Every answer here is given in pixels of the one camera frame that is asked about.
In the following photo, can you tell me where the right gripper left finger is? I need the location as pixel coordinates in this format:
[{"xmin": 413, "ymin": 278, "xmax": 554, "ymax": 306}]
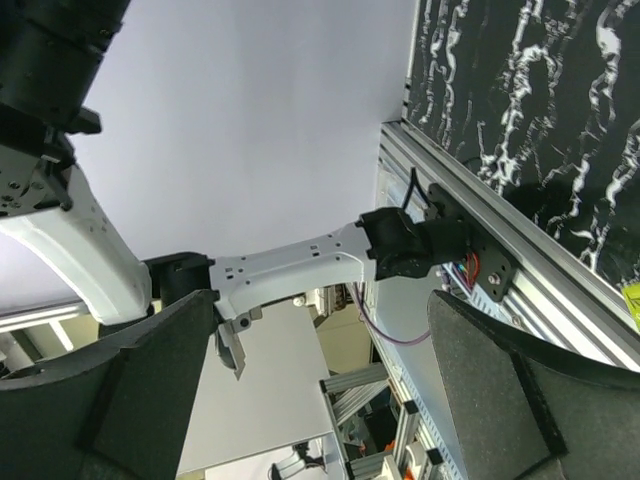
[{"xmin": 1, "ymin": 290, "xmax": 216, "ymax": 479}]

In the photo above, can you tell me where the slotted grey cable duct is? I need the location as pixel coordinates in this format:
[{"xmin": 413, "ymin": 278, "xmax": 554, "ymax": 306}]
[{"xmin": 387, "ymin": 342, "xmax": 467, "ymax": 479}]

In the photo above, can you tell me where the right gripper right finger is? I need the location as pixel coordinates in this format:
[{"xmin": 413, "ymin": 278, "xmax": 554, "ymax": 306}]
[{"xmin": 428, "ymin": 291, "xmax": 639, "ymax": 479}]

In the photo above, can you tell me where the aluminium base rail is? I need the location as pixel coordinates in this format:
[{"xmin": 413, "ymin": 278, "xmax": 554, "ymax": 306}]
[{"xmin": 380, "ymin": 122, "xmax": 639, "ymax": 371}]

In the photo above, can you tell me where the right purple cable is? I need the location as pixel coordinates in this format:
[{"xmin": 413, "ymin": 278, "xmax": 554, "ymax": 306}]
[{"xmin": 352, "ymin": 279, "xmax": 434, "ymax": 346}]

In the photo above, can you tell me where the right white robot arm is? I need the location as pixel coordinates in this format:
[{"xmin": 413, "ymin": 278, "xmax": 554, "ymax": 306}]
[{"xmin": 1, "ymin": 1, "xmax": 639, "ymax": 479}]

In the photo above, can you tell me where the green storey treehouse book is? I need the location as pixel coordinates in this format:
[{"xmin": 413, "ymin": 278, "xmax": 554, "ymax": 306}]
[{"xmin": 621, "ymin": 283, "xmax": 640, "ymax": 329}]

